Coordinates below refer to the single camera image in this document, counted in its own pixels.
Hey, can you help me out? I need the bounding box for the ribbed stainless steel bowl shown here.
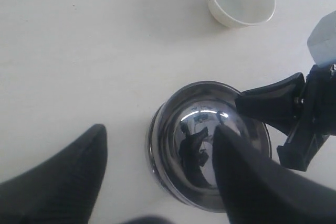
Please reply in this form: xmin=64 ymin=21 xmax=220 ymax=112
xmin=148 ymin=81 xmax=272 ymax=212

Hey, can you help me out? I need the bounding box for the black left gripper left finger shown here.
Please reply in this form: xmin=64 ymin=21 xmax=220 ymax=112
xmin=1 ymin=124 xmax=108 ymax=223

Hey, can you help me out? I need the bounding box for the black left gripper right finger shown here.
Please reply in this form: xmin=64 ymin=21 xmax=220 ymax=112
xmin=212 ymin=125 xmax=335 ymax=223

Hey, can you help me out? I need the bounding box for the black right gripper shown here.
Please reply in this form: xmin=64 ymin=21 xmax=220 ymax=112
xmin=235 ymin=64 xmax=335 ymax=172

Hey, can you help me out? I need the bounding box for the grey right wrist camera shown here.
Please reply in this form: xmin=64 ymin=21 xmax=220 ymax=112
xmin=307 ymin=11 xmax=335 ymax=66

